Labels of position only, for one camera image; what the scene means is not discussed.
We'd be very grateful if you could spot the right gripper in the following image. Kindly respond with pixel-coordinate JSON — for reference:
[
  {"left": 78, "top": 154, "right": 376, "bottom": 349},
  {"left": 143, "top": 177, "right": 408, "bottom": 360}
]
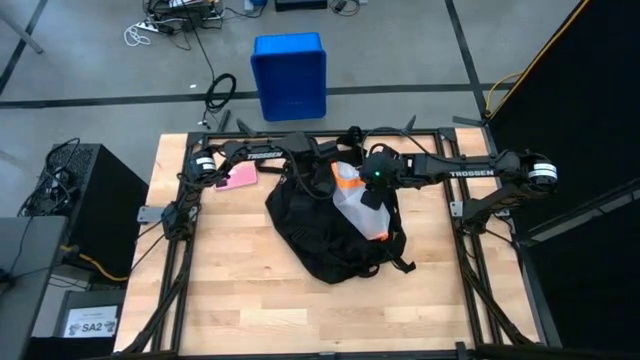
[{"left": 359, "top": 144, "right": 404, "bottom": 212}]

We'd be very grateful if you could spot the mesh pouch with orange zipper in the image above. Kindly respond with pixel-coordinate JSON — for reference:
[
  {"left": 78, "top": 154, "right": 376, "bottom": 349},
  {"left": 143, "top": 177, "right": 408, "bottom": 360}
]
[{"left": 329, "top": 160, "right": 392, "bottom": 242}]

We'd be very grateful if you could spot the black backpack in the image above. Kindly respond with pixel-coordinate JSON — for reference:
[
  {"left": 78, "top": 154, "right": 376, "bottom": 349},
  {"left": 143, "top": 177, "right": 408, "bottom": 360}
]
[{"left": 264, "top": 127, "right": 417, "bottom": 285}]

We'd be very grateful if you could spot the pink smartphone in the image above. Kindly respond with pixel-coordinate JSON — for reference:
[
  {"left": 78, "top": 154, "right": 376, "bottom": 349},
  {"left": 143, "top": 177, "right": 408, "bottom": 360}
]
[{"left": 214, "top": 162, "right": 259, "bottom": 193}]

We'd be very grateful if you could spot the blue plastic bin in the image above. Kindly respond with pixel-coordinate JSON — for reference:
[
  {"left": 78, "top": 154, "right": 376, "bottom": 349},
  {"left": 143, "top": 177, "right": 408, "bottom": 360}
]
[{"left": 250, "top": 32, "right": 328, "bottom": 123}]

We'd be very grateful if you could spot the black flat box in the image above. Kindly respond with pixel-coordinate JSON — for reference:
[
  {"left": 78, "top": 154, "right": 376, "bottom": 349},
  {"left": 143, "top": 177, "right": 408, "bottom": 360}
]
[{"left": 274, "top": 0, "right": 329, "bottom": 13}]

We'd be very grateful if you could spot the black partition with yellow edge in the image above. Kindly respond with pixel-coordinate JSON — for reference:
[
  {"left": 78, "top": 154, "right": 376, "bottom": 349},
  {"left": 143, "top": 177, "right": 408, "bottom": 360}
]
[{"left": 487, "top": 0, "right": 640, "bottom": 360}]

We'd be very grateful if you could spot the black computer tower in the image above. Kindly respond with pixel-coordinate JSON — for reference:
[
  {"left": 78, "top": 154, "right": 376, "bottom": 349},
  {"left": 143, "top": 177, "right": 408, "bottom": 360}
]
[{"left": 37, "top": 143, "right": 149, "bottom": 281}]

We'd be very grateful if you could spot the black storage box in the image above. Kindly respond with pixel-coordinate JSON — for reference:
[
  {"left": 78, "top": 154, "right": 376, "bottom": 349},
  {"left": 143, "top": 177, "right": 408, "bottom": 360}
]
[{"left": 27, "top": 288, "right": 127, "bottom": 360}]

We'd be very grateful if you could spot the white SA2 label sign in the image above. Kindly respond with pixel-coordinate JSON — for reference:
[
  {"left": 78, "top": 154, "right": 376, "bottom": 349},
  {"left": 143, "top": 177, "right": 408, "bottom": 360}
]
[{"left": 63, "top": 304, "right": 120, "bottom": 339}]

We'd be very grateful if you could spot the grey table leg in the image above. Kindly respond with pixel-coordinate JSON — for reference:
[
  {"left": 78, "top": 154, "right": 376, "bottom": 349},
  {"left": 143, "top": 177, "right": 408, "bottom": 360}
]
[{"left": 0, "top": 7, "right": 46, "bottom": 55}]

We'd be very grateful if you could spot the grey desk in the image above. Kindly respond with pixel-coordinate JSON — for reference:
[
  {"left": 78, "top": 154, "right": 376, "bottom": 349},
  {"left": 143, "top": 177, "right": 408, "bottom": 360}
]
[{"left": 0, "top": 215, "right": 69, "bottom": 360}]

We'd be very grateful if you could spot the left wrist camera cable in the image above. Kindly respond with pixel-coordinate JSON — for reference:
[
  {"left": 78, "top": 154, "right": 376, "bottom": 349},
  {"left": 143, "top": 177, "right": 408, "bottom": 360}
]
[{"left": 282, "top": 149, "right": 332, "bottom": 202}]

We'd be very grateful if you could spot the black metal table frame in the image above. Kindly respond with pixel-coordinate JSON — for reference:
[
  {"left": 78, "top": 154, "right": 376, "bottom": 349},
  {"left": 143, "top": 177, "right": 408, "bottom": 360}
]
[{"left": 114, "top": 127, "right": 564, "bottom": 360}]

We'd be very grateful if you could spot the black coiled cable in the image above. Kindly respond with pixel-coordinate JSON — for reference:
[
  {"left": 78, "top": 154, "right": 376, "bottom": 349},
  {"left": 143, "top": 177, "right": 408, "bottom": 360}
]
[{"left": 201, "top": 72, "right": 239, "bottom": 127}]

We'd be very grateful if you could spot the yellow floor cable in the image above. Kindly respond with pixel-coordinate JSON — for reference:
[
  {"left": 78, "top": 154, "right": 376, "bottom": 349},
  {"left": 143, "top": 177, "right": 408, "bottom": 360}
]
[{"left": 483, "top": 71, "right": 524, "bottom": 120}]

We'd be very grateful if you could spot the heap of electronics and cables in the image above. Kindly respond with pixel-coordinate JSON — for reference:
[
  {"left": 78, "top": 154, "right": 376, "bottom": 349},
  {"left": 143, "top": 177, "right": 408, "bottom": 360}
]
[{"left": 143, "top": 0, "right": 227, "bottom": 32}]

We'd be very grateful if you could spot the white cable with power strip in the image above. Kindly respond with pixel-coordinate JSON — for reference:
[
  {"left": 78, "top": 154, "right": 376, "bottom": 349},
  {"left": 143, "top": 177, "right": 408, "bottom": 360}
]
[{"left": 123, "top": 18, "right": 167, "bottom": 48}]

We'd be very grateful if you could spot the yellow cable at tower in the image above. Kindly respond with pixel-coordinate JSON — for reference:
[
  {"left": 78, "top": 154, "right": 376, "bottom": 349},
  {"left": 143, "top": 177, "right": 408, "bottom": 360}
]
[{"left": 59, "top": 243, "right": 130, "bottom": 284}]

